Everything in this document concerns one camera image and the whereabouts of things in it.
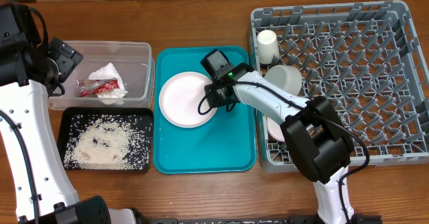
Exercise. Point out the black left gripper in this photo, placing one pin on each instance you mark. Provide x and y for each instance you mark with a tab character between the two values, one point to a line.
66	57

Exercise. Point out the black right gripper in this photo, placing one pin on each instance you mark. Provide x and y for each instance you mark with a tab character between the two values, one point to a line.
214	102

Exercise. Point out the red foil wrapper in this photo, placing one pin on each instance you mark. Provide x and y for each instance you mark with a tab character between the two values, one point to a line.
88	87

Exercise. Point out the large pink plate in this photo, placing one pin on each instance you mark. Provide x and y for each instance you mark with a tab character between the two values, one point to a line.
180	97

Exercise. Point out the white napkin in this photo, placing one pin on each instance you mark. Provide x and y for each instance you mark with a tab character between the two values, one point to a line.
113	97

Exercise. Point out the grey bowl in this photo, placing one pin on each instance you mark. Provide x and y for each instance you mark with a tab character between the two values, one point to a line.
287	78

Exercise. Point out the cream cup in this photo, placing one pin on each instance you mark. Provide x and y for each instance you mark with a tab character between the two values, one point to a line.
267	46

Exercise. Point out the white rice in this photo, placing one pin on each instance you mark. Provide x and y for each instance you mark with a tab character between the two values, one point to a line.
104	143

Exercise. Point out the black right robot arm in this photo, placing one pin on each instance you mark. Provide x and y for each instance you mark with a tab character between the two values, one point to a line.
314	135

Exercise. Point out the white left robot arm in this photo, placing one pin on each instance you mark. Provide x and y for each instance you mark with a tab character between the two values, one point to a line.
33	66

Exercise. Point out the clear plastic waste bin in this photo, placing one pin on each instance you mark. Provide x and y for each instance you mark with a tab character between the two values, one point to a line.
132	60

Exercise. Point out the teal serving tray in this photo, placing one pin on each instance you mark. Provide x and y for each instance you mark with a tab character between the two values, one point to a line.
226	143

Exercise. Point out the black tray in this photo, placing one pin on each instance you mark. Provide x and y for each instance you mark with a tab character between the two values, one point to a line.
67	123

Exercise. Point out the grey dish rack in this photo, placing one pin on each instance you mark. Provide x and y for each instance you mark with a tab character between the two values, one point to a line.
366	59

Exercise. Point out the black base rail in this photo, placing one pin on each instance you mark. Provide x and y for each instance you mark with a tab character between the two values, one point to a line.
296	219

